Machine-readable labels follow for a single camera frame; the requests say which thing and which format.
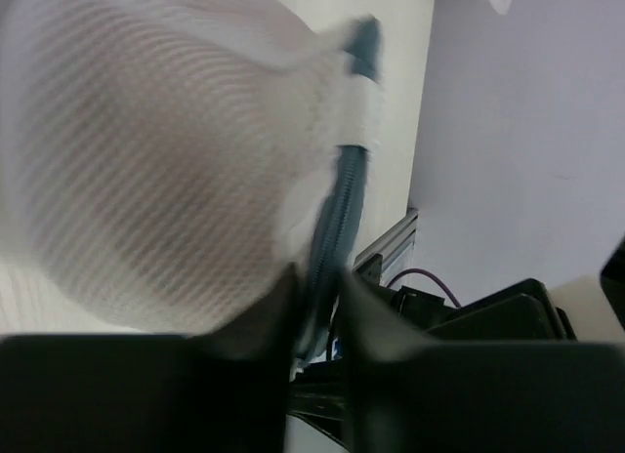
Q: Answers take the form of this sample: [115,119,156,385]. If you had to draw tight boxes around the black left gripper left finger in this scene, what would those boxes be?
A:
[1,267,299,452]

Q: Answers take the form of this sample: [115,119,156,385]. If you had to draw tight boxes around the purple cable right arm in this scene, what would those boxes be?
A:
[385,268,463,309]

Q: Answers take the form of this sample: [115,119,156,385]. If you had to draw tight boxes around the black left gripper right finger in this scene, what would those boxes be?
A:
[339,274,624,452]

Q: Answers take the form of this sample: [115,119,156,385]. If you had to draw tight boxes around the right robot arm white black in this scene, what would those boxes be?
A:
[375,243,624,344]

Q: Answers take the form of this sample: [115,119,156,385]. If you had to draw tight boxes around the right aluminium frame post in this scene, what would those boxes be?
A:
[354,209,419,286]

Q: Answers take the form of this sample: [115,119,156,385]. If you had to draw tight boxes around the white mesh bag blue zipper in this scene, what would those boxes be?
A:
[1,0,381,363]

